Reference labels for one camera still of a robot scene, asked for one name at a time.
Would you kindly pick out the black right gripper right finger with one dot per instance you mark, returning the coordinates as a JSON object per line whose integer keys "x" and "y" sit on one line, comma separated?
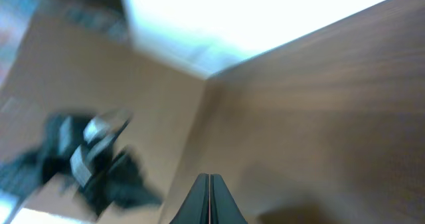
{"x": 222, "y": 208}

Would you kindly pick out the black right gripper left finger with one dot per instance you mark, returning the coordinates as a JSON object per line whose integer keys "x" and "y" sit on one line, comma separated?
{"x": 195, "y": 208}

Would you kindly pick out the brown cardboard box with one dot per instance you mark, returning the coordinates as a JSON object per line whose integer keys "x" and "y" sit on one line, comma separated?
{"x": 63, "y": 67}

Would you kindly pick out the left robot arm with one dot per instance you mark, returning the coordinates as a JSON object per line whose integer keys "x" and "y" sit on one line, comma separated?
{"x": 80, "y": 148}

